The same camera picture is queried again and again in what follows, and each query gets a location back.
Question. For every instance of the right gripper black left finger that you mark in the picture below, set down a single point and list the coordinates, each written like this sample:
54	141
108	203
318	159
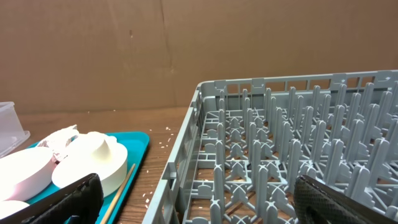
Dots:
79	202

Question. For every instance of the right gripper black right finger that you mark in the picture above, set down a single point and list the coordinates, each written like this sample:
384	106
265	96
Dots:
318	203

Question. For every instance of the white napkin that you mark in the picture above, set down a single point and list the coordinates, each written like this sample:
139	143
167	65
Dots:
59	141

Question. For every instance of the large white plate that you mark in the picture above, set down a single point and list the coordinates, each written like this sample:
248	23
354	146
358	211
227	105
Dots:
9	207

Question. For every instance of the grey dishwasher rack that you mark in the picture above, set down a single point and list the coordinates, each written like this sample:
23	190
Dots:
245	143

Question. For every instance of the white saucer plate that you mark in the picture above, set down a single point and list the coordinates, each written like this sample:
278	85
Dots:
111	171

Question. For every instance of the wooden chopstick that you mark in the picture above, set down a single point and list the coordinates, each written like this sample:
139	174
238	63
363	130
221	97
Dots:
117	196

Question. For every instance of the white upturned cup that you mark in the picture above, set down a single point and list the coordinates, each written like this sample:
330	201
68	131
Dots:
94	145

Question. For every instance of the pink small bowl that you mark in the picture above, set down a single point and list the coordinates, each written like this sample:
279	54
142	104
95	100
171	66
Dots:
26	173

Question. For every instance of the clear plastic bin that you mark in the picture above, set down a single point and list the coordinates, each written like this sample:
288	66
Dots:
12	132

